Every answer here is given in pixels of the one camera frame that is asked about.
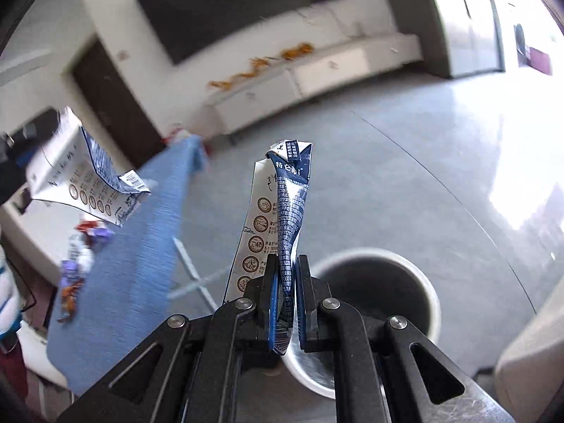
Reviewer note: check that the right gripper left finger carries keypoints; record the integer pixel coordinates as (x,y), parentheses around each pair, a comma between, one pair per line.
(186,370)

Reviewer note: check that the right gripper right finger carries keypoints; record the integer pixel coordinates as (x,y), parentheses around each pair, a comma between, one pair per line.
(385,370)

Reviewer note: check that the red snack bag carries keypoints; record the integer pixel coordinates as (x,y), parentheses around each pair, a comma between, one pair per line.
(69,301)

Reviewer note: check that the purple wrapper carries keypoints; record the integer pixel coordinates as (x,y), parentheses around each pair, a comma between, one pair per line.
(83,245)

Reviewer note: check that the blue white milk carton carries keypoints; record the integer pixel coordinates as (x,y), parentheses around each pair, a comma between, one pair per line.
(74,170)

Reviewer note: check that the white trash bin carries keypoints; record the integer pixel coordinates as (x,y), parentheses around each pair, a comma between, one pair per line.
(378,283)

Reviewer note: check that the blue fluffy table cloth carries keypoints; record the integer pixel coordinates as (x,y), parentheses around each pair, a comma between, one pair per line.
(124,297)

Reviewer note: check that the red white shopping bag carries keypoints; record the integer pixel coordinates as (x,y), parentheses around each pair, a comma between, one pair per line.
(176,135)

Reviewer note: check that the dark brown door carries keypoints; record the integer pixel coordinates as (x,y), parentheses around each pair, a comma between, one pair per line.
(115,107)

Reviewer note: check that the white tv cabinet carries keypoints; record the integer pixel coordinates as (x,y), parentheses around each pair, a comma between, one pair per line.
(293,82)

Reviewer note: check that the golden dragon figurine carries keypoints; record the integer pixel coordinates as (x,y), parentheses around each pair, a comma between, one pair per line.
(257,66)

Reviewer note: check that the golden tiger figurine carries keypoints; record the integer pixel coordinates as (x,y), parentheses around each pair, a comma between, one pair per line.
(298,51)

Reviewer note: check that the grey tall cabinet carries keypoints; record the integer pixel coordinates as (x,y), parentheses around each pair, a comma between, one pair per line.
(421,18)

